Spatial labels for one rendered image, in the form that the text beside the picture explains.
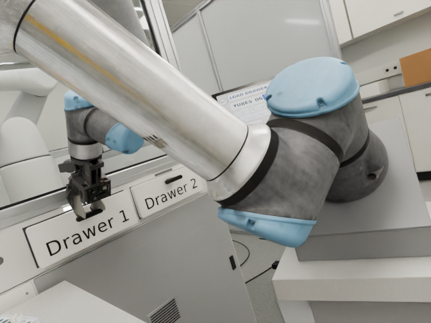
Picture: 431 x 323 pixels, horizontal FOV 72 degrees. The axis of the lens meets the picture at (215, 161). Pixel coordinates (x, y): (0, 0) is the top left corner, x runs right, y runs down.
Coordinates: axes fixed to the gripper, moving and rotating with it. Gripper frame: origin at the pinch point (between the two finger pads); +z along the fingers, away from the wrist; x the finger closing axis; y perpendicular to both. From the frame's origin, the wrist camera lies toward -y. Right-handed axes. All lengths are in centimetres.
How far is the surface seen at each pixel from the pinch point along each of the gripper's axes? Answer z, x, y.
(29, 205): -2.8, -11.3, -7.5
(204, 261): 32, 37, 17
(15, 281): 10.9, -19.8, 1.9
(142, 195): 3.4, 19.5, -1.2
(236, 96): -18, 82, -17
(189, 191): 8.0, 38.8, 2.1
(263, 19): -47, 163, -65
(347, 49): -24, 362, -70
